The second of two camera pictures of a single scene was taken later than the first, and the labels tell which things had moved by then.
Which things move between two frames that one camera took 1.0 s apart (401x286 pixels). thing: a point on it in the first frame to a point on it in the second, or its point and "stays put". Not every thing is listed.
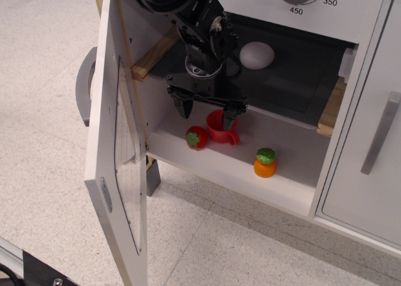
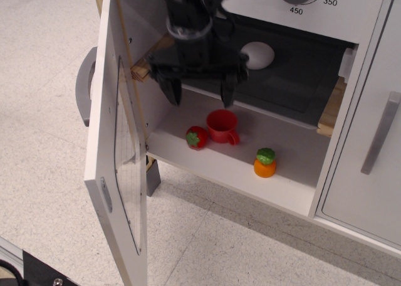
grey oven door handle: (85, 85) stays put
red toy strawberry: (196, 137) stays put
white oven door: (116, 173) stays put
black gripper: (215, 90) to (197, 57)
